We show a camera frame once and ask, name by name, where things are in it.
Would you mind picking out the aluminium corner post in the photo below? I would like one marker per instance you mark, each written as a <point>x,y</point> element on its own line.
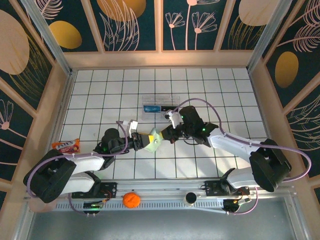
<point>50,40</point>
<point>266,37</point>

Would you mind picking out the black round knob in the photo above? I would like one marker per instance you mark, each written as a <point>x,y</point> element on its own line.
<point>191,198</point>

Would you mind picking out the orange candy bag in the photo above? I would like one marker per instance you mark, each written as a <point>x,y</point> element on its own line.
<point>65,146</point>

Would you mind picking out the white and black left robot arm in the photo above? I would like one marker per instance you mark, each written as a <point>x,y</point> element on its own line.
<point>82,163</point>

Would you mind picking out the clear acrylic organizer box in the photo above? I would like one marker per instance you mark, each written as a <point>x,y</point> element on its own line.
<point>160,101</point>

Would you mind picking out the orange ball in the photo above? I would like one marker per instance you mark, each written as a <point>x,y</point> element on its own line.
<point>131,200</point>

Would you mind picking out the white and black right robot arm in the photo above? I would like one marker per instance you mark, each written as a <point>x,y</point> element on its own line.
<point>232,142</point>

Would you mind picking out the grey-green cloth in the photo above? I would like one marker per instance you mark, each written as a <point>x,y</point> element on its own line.
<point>156,141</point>

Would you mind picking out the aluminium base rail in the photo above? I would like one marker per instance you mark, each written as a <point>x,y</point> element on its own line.
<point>160,183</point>

